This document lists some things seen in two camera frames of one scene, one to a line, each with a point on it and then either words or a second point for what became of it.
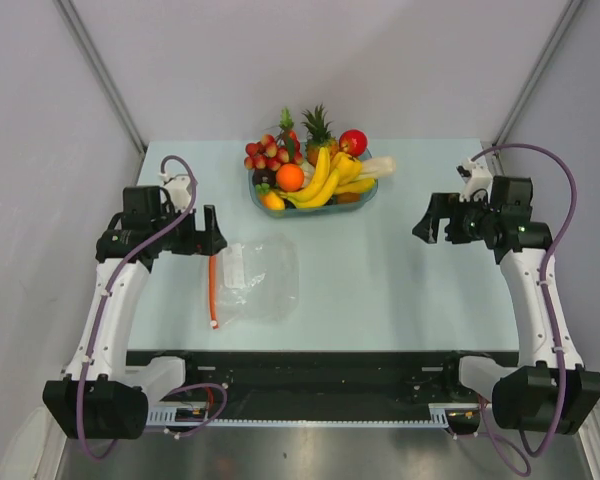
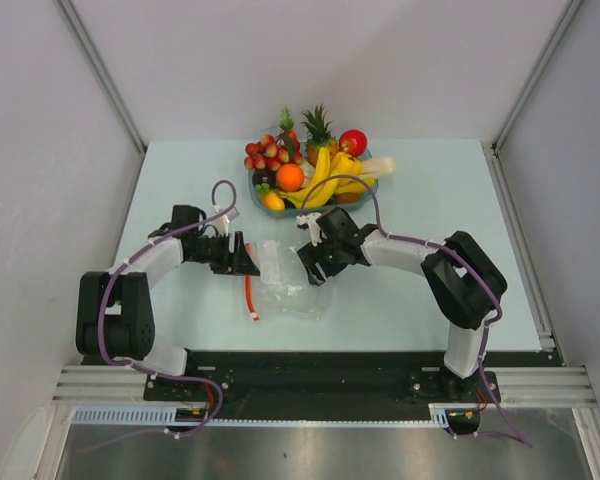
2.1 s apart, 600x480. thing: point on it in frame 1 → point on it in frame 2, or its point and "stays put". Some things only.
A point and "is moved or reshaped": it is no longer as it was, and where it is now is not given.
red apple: (353, 142) stays put
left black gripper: (205, 242) → (243, 265)
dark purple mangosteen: (264, 175) stays put
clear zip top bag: (255, 281) is moved or reshaped
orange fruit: (290, 177) stays put
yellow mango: (272, 202) stays put
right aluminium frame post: (540, 69) stays put
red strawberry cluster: (266, 154) stays put
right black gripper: (444, 205) → (309, 256)
